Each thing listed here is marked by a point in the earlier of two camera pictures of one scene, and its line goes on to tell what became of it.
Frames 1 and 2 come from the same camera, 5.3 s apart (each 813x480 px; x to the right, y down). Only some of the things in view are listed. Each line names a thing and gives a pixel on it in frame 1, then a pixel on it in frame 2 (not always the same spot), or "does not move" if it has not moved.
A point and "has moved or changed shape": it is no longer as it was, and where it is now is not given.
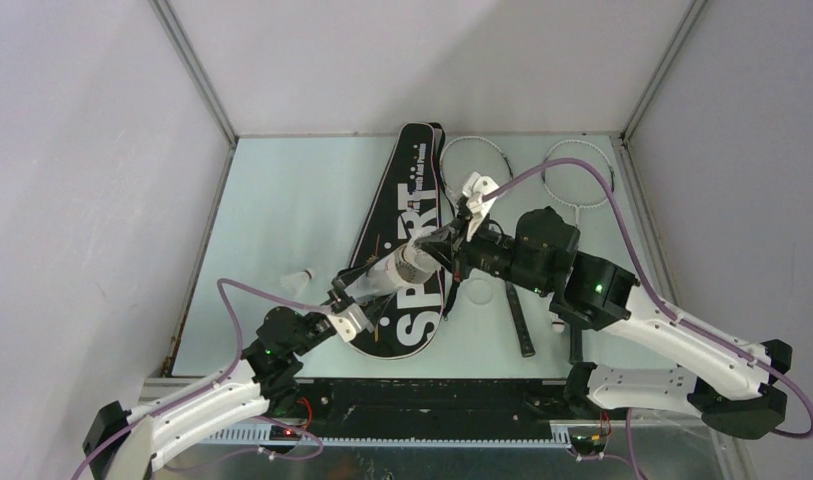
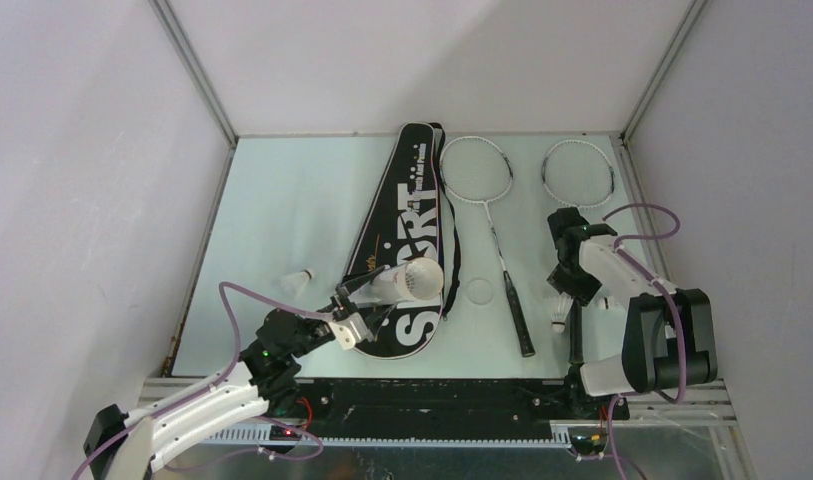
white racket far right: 577,186 does not move
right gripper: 454,259 -> 580,291
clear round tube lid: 480,291 does not move
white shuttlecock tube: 415,263 has moved or changed shape
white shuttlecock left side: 295,283 does not move
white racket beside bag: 462,159 does not move
